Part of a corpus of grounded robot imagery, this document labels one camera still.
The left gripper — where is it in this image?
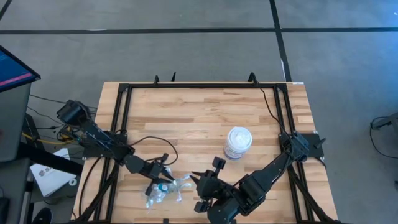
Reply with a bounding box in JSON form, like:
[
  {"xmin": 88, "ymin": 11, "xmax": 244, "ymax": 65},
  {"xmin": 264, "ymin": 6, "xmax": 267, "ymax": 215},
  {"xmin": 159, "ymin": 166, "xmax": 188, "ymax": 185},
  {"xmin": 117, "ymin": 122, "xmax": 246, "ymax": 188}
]
[{"xmin": 142, "ymin": 153, "xmax": 175, "ymax": 197}]

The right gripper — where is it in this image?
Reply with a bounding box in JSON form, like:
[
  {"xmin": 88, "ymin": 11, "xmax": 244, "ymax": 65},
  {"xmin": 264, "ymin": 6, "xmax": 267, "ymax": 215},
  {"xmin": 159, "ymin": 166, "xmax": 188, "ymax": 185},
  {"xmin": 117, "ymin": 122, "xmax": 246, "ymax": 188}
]
[{"xmin": 189, "ymin": 156, "xmax": 229, "ymax": 214}]

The clear plastic bag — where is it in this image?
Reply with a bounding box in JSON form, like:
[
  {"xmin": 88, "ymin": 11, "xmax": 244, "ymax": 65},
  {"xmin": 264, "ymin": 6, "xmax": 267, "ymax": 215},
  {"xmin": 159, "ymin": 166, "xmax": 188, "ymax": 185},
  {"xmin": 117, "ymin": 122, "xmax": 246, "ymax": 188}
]
[{"xmin": 144, "ymin": 173, "xmax": 194, "ymax": 210}]

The white blue wipes canister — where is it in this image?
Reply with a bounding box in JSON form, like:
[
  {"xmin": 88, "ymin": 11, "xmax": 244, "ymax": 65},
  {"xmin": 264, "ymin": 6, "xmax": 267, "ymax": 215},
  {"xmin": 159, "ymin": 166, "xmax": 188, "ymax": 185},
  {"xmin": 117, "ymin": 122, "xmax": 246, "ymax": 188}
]
[{"xmin": 223, "ymin": 126, "xmax": 253, "ymax": 160}]

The black desk leg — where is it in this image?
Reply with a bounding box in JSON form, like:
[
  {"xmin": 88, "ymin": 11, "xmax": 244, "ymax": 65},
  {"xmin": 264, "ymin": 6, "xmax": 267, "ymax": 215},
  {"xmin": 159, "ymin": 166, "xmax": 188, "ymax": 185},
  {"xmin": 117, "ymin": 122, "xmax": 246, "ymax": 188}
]
[{"xmin": 17, "ymin": 141, "xmax": 85, "ymax": 177}]

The white printed paper sheet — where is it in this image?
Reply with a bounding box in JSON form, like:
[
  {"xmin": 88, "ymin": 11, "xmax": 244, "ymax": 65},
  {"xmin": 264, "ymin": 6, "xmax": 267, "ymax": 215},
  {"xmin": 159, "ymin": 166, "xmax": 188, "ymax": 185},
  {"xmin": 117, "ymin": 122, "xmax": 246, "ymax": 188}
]
[{"xmin": 29, "ymin": 147, "xmax": 78, "ymax": 198}]

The black round floor object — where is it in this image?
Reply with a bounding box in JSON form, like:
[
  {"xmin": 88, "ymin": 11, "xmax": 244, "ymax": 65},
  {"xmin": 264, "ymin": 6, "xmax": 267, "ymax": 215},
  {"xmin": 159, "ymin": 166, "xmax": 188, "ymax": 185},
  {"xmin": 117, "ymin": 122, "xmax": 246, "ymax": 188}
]
[{"xmin": 32, "ymin": 207, "xmax": 53, "ymax": 224}]

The blue screen monitor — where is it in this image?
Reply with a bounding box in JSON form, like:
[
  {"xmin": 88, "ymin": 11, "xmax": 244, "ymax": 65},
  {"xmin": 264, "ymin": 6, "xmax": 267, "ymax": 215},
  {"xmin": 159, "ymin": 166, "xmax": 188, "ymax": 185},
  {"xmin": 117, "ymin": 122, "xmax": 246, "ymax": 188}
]
[{"xmin": 0, "ymin": 45, "xmax": 42, "ymax": 93}]

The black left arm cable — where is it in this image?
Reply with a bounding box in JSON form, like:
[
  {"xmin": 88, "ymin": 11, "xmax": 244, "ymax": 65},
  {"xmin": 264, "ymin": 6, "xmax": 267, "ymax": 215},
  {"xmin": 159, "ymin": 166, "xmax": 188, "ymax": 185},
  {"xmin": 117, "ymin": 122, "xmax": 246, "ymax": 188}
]
[{"xmin": 129, "ymin": 135, "xmax": 179, "ymax": 166}]

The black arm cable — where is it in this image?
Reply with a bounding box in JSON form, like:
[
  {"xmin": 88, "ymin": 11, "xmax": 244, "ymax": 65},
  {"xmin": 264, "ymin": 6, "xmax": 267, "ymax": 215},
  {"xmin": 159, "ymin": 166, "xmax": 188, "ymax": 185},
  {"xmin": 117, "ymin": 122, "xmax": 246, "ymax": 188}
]
[
  {"xmin": 129, "ymin": 135, "xmax": 179, "ymax": 166},
  {"xmin": 257, "ymin": 80, "xmax": 292, "ymax": 139}
]

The black aluminium table frame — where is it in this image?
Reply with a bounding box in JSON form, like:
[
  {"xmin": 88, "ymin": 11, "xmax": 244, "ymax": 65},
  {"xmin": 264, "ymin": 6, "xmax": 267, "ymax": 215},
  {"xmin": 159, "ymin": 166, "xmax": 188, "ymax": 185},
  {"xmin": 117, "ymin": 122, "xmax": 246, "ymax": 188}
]
[{"xmin": 73, "ymin": 72, "xmax": 340, "ymax": 224}]

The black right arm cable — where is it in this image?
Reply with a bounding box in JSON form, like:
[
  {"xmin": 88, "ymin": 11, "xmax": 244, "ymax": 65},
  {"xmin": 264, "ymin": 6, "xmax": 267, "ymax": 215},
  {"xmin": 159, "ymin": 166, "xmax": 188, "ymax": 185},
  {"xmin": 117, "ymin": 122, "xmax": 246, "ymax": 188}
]
[{"xmin": 257, "ymin": 80, "xmax": 292, "ymax": 139}]

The yellow floor cable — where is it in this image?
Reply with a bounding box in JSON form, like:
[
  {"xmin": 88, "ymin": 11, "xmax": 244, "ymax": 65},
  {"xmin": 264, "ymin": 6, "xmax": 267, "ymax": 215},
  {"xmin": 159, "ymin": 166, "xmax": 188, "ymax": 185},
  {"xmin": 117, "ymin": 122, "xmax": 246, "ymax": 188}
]
[{"xmin": 21, "ymin": 113, "xmax": 90, "ymax": 146}]

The black floor cable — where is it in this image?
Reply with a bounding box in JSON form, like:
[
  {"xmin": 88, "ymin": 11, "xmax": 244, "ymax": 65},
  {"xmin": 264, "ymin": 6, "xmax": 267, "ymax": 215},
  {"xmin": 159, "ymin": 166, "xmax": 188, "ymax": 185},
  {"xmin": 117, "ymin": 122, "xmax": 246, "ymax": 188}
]
[
  {"xmin": 369, "ymin": 116, "xmax": 398, "ymax": 161},
  {"xmin": 27, "ymin": 93, "xmax": 98, "ymax": 150}
]

